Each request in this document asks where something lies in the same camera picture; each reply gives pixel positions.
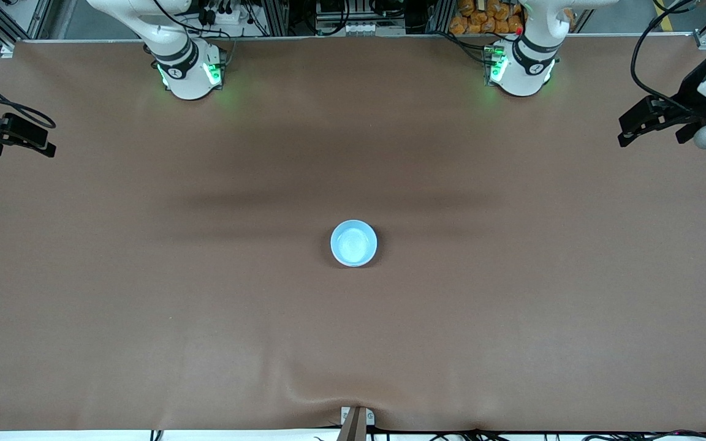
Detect orange snack bags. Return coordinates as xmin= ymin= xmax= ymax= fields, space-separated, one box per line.
xmin=449 ymin=0 xmax=524 ymax=35

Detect white power strip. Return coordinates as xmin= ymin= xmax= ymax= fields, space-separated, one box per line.
xmin=327 ymin=21 xmax=390 ymax=36

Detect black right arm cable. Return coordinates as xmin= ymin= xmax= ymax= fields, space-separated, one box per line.
xmin=0 ymin=64 xmax=57 ymax=130

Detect brown wooden strut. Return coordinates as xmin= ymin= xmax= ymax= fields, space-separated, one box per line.
xmin=336 ymin=407 xmax=367 ymax=441

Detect grey metal bracket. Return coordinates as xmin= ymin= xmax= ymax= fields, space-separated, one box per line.
xmin=341 ymin=406 xmax=375 ymax=427

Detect brown table cloth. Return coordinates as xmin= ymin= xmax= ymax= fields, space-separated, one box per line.
xmin=0 ymin=34 xmax=706 ymax=433

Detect blue bowl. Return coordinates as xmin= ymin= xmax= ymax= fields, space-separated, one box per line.
xmin=330 ymin=220 xmax=378 ymax=267

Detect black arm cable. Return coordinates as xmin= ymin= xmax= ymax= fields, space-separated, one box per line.
xmin=0 ymin=64 xmax=57 ymax=130
xmin=631 ymin=0 xmax=697 ymax=114

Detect aluminium frame post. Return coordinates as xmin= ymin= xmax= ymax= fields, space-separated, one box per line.
xmin=427 ymin=0 xmax=455 ymax=34
xmin=261 ymin=0 xmax=290 ymax=36

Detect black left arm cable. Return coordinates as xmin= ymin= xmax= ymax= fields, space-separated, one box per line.
xmin=631 ymin=0 xmax=697 ymax=114

